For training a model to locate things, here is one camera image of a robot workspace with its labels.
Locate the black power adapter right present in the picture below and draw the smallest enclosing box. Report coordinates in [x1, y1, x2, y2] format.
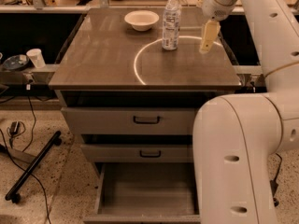
[270, 180, 279, 207]

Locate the grey drawer cabinet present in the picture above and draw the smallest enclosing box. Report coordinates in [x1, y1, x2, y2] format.
[49, 7, 243, 224]

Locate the clear plastic water bottle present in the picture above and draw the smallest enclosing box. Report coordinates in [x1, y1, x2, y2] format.
[162, 0, 181, 50]

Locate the drawer with black handle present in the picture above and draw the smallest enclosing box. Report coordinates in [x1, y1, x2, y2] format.
[81, 145, 193, 163]
[62, 107, 195, 135]

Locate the black cable left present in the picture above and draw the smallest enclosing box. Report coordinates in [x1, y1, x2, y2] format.
[0, 83, 52, 224]

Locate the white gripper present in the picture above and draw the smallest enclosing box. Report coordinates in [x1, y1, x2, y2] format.
[199, 0, 237, 54]

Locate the white paper cup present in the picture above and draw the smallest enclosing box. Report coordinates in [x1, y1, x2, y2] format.
[26, 49, 46, 68]

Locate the open bottom drawer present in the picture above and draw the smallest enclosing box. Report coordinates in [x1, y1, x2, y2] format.
[83, 162, 200, 224]

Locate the black power adapter left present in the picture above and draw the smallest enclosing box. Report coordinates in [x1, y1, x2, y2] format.
[8, 121, 20, 136]

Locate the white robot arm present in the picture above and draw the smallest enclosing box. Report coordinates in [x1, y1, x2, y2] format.
[192, 0, 299, 224]

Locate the dark blue bowl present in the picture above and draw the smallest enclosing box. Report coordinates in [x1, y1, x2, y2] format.
[3, 54, 29, 71]

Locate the black power adapter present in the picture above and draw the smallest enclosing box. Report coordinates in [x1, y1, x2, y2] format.
[8, 121, 20, 136]
[270, 180, 279, 207]

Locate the top drawer with black handle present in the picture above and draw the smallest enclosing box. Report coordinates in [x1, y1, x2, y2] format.
[62, 107, 195, 135]

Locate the white paper bowl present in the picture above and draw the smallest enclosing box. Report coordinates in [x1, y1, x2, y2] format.
[124, 10, 159, 32]

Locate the middle drawer with black handle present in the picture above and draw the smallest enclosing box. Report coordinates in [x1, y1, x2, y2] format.
[81, 145, 193, 163]

